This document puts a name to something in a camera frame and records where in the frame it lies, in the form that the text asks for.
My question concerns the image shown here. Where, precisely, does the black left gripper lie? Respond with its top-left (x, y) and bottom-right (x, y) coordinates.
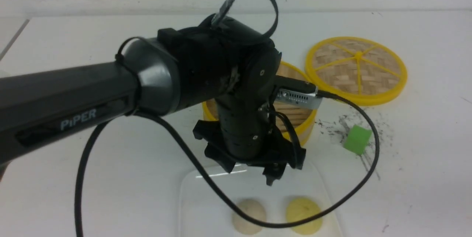
top-left (193, 121), bottom-right (306, 186)

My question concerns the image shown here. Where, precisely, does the yellow steamed bun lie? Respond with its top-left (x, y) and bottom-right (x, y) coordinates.
top-left (285, 197), bottom-right (323, 236)

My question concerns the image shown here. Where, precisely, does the beige steamed bun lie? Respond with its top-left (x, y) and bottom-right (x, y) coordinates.
top-left (232, 199), bottom-right (267, 235)

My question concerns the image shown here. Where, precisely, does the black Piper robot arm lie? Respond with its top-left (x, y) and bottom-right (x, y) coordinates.
top-left (1, 15), bottom-right (316, 185)

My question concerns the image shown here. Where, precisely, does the white square plate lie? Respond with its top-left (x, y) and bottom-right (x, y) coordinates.
top-left (178, 163), bottom-right (332, 237)

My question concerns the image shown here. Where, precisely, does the bamboo steamer basket yellow rim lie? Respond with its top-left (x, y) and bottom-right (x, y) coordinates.
top-left (202, 61), bottom-right (317, 146)

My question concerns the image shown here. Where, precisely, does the green cube block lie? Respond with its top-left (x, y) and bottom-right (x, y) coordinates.
top-left (343, 125), bottom-right (372, 155)

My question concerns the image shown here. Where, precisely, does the woven bamboo steamer lid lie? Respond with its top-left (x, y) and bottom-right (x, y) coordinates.
top-left (305, 36), bottom-right (408, 106)

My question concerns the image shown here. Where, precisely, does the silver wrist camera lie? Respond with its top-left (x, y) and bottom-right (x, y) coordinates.
top-left (273, 76), bottom-right (322, 110)

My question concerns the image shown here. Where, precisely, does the black camera cable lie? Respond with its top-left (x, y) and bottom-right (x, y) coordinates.
top-left (74, 89), bottom-right (380, 237)

